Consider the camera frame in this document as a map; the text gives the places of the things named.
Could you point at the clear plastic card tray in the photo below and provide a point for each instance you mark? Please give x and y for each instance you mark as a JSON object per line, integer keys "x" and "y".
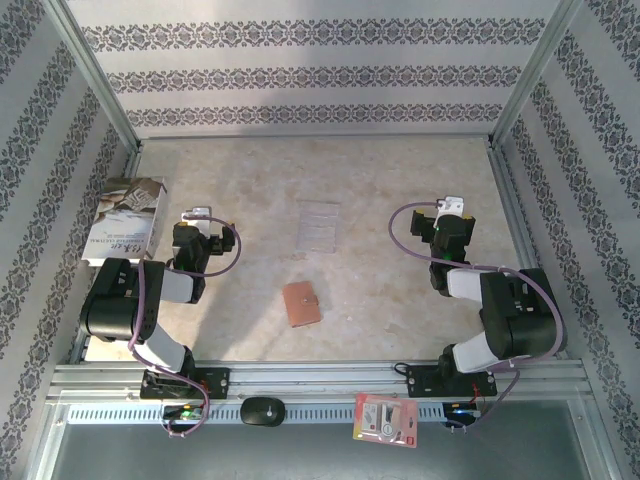
{"x": 320, "y": 225}

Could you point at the tan leather card holder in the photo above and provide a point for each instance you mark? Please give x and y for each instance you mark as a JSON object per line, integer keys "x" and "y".
{"x": 300, "y": 307}

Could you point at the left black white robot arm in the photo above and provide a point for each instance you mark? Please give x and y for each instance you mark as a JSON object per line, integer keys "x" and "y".
{"x": 115, "y": 310}

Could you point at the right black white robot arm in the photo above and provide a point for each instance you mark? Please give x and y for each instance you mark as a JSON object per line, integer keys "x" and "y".
{"x": 520, "y": 310}

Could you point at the white paperback book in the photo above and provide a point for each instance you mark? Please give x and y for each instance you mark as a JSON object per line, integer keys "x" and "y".
{"x": 125, "y": 215}

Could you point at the black computer mouse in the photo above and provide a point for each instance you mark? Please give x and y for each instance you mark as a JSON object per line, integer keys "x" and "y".
{"x": 260, "y": 412}

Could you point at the red USB blister pack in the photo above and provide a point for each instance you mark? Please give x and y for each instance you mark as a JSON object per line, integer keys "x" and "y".
{"x": 385, "y": 420}

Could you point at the grey metal shelf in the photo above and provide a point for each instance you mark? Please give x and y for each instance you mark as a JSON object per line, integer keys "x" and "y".
{"x": 300, "y": 455}

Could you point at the aluminium side rail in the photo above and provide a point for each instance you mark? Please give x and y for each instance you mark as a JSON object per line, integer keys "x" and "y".
{"x": 512, "y": 200}
{"x": 131, "y": 165}

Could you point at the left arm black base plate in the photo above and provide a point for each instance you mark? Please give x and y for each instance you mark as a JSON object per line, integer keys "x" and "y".
{"x": 220, "y": 382}

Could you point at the aluminium rear rail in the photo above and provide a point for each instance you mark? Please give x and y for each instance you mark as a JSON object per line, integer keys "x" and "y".
{"x": 315, "y": 136}

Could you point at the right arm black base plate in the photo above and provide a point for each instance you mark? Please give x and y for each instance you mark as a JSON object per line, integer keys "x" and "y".
{"x": 420, "y": 382}

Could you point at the aluminium frame post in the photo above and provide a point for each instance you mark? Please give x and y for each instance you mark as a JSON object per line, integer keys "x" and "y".
{"x": 535, "y": 75}
{"x": 95, "y": 75}

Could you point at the aluminium mounting rail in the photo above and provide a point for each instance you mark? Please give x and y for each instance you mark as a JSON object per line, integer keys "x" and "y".
{"x": 320, "y": 380}

